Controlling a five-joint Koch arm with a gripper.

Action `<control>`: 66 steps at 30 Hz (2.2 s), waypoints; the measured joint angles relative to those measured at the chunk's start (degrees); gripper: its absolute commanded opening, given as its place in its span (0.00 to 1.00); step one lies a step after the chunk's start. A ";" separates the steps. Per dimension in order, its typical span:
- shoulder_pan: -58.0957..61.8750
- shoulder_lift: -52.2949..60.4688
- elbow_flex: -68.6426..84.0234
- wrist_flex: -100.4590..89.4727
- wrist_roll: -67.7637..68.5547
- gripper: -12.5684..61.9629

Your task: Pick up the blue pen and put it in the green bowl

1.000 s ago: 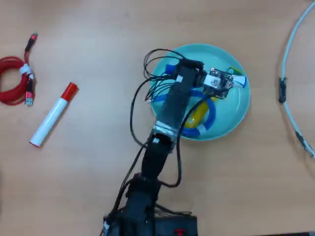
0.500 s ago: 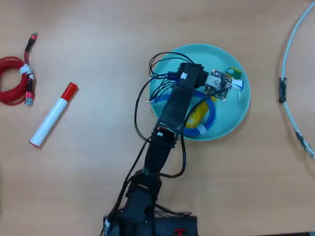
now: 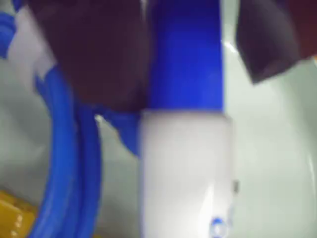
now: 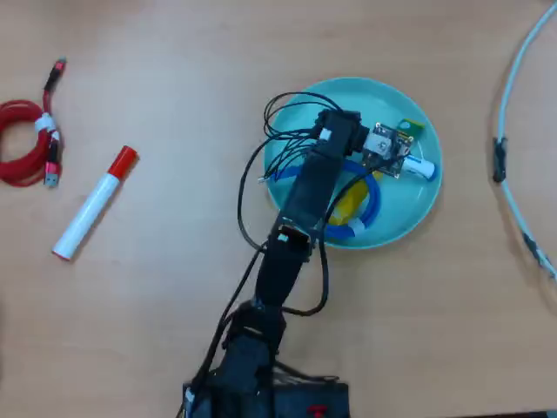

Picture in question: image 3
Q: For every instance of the blue and white pen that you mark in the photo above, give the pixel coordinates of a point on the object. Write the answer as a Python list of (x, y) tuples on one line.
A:
[(185, 161)]

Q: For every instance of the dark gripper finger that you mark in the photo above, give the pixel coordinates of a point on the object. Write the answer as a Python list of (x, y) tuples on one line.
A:
[(270, 37), (99, 54)]

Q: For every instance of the yellow tube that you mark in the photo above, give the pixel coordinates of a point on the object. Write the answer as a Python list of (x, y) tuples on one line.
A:
[(15, 215)]

